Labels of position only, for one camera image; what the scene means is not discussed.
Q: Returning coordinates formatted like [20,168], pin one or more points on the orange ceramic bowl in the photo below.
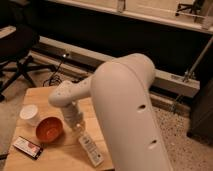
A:
[49,129]

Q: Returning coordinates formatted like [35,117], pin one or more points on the white paper cup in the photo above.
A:
[30,114]

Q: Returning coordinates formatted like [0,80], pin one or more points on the wooden table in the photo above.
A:
[65,154]

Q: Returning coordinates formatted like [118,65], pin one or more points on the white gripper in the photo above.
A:
[73,116]

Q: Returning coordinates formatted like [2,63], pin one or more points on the black office chair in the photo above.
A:
[14,56]

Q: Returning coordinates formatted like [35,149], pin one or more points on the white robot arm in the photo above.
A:
[119,90]

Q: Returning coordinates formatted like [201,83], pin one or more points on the clear plastic bottle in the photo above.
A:
[89,146]

